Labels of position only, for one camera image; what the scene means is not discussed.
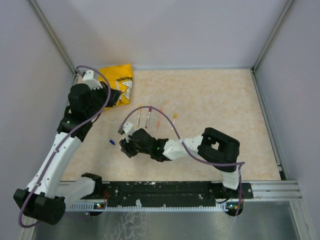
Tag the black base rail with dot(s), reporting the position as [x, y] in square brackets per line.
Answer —
[163, 193]

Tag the aluminium frame side rail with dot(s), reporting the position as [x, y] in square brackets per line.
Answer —
[269, 126]

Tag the white pen red marks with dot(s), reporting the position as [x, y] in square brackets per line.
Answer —
[148, 119]

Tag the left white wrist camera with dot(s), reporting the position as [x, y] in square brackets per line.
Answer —
[90, 78]

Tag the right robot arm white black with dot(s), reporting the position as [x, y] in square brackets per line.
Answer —
[212, 146]

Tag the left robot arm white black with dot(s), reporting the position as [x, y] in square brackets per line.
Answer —
[41, 200]

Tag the white pen yellow tip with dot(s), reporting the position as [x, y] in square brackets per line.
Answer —
[138, 118]

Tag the yellow folded shirt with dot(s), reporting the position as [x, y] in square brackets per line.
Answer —
[120, 77]

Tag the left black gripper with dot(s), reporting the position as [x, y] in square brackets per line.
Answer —
[114, 95]

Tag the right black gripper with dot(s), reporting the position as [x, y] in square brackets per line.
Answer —
[126, 148]

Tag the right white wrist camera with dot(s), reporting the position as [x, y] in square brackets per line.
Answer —
[127, 129]

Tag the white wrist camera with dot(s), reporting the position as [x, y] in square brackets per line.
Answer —
[127, 129]
[90, 78]

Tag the orange white pen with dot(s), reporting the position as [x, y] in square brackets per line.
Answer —
[159, 118]

